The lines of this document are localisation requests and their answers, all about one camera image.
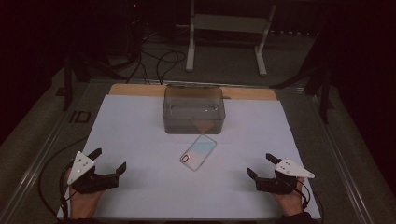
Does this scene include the person's right hand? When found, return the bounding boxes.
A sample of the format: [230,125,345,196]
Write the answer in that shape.
[273,176,306,217]

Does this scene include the grey metal stand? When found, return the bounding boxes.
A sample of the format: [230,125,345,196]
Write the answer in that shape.
[185,0,277,77]

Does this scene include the transparent grey storage box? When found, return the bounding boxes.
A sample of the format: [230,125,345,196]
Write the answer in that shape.
[162,84,226,135]

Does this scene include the small black floor frame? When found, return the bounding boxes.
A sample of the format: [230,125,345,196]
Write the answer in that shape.
[69,110,92,124]

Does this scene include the right hand-held gripper cable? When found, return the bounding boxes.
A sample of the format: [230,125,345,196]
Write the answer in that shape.
[292,176,325,224]

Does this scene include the hand-held gripper cable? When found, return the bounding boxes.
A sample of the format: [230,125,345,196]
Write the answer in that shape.
[37,136,90,224]
[292,176,325,224]

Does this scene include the black stand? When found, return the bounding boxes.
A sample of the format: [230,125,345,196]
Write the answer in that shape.
[55,52,92,111]
[270,62,334,125]

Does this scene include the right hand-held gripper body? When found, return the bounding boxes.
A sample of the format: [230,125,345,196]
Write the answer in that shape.
[255,158,316,195]

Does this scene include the metal floor rail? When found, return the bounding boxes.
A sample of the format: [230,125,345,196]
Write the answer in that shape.
[306,92,375,224]
[0,92,92,224]

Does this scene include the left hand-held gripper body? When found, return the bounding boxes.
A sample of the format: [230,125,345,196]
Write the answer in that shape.
[66,151,120,195]

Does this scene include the left hand-held gripper cable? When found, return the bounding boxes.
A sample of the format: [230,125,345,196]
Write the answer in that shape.
[37,136,90,224]

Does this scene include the black floor cable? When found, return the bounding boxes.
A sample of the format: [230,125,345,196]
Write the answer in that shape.
[155,49,187,86]

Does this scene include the person's left hand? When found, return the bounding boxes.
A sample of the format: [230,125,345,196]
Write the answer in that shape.
[66,169,106,219]

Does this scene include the wooden table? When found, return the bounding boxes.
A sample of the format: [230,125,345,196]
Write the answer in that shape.
[108,83,278,101]

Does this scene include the white table mat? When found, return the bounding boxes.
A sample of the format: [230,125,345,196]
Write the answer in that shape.
[56,94,321,220]

